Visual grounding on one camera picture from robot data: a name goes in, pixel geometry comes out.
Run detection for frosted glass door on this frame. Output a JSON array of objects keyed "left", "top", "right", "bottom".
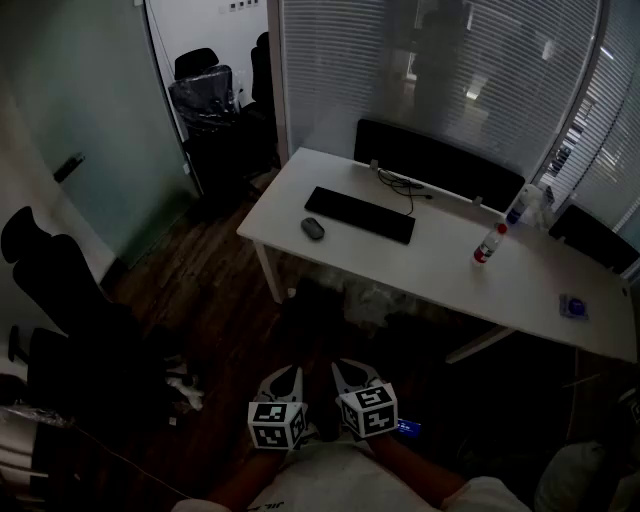
[{"left": 0, "top": 0, "right": 204, "bottom": 271}]

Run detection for person's left forearm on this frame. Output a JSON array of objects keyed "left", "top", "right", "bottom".
[{"left": 206, "top": 446, "right": 287, "bottom": 512}]

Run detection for white scraps on floor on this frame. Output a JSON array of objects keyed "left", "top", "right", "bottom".
[{"left": 163, "top": 360, "right": 206, "bottom": 412}]

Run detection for person's white shirt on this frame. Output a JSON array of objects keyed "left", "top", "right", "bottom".
[{"left": 169, "top": 440, "right": 532, "bottom": 512}]

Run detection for black door handle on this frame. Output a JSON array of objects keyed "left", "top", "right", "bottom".
[{"left": 52, "top": 153, "right": 87, "bottom": 184}]

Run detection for narrow window blind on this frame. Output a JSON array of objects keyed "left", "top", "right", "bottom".
[{"left": 535, "top": 0, "right": 640, "bottom": 237}]

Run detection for black keyboard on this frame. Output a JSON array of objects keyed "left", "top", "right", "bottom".
[{"left": 303, "top": 186, "right": 417, "bottom": 246}]

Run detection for clear bottle with red cap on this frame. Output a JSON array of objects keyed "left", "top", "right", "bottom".
[{"left": 472, "top": 222, "right": 509, "bottom": 267}]

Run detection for pale grey bag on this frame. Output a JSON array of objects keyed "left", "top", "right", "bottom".
[{"left": 533, "top": 438, "right": 640, "bottom": 512}]

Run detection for crumpled clear plastic wrap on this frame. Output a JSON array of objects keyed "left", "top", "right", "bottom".
[{"left": 319, "top": 272, "right": 431, "bottom": 329}]

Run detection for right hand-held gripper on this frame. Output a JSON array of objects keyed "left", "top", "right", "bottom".
[{"left": 330, "top": 358, "right": 399, "bottom": 440}]

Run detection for long black desk partition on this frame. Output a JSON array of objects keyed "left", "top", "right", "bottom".
[{"left": 353, "top": 118, "right": 527, "bottom": 214}]

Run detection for white desk leg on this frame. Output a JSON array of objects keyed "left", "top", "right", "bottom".
[{"left": 253, "top": 239, "right": 284, "bottom": 305}]

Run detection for wide window blind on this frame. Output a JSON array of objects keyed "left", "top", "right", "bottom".
[{"left": 278, "top": 0, "right": 604, "bottom": 177}]

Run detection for short black desk partition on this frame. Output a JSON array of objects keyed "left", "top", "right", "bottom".
[{"left": 547, "top": 203, "right": 640, "bottom": 276}]

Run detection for white spray bottle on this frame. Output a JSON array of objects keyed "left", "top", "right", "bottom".
[{"left": 504, "top": 183, "right": 544, "bottom": 228}]

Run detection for plastic-wrapped black office chair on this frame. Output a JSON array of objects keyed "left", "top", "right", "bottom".
[{"left": 167, "top": 47, "right": 249, "bottom": 194}]

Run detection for black keyboard cable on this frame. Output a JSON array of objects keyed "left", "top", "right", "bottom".
[{"left": 375, "top": 168, "right": 434, "bottom": 217}]

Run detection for thin floor cable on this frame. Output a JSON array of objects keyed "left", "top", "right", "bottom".
[{"left": 73, "top": 423, "right": 197, "bottom": 502}]

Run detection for person's right forearm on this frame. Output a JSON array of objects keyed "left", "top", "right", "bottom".
[{"left": 368, "top": 433, "right": 469, "bottom": 507}]

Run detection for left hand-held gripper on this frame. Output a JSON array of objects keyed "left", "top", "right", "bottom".
[{"left": 247, "top": 364, "right": 309, "bottom": 452}]

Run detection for white desk foot bar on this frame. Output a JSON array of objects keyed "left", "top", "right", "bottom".
[{"left": 444, "top": 324, "right": 517, "bottom": 365}]

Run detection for blue item in clear packet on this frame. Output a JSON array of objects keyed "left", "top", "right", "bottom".
[{"left": 558, "top": 292, "right": 591, "bottom": 322}]

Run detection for tall black office chair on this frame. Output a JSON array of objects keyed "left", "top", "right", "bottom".
[{"left": 249, "top": 30, "right": 279, "bottom": 169}]

